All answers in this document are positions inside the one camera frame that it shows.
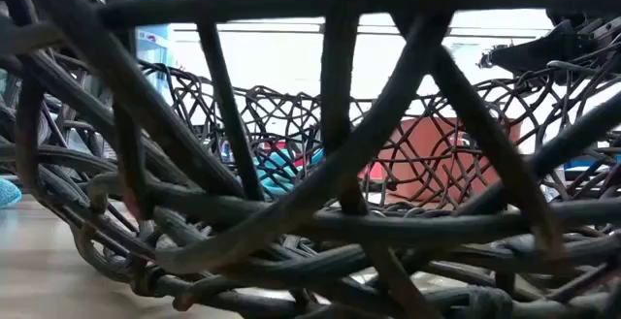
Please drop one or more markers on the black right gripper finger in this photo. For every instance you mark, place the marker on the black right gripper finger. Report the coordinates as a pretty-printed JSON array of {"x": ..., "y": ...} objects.
[{"x": 533, "y": 52}]

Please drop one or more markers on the pink microfiber towel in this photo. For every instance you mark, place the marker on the pink microfiber towel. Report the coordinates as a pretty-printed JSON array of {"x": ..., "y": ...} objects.
[{"x": 372, "y": 171}]

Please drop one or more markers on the large blue microfiber towel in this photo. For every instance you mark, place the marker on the large blue microfiber towel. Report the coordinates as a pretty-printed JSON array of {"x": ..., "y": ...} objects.
[{"x": 279, "y": 173}]

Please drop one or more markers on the small blue microfiber towel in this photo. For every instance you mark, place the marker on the small blue microfiber towel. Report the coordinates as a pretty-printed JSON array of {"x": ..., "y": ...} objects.
[{"x": 7, "y": 194}]

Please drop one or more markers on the orange plastic bin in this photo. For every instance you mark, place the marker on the orange plastic bin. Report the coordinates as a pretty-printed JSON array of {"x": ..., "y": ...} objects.
[{"x": 436, "y": 159}]

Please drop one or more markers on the dark woven wicker basket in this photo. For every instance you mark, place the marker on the dark woven wicker basket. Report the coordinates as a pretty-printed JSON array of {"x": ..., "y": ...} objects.
[{"x": 339, "y": 222}]

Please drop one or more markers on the clear bottle with blue cap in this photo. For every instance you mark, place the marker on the clear bottle with blue cap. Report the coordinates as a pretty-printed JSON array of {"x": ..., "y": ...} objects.
[{"x": 154, "y": 38}]

